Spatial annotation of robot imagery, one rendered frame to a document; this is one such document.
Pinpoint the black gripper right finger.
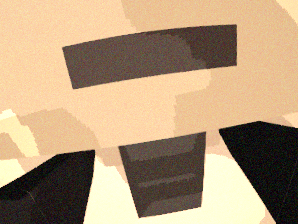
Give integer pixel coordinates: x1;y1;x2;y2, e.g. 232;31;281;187
220;120;298;224

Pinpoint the black two-prong plug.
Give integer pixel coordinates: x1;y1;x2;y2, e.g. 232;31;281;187
117;132;206;218

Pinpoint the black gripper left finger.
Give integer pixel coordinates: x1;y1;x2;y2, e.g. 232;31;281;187
0;149;96;224

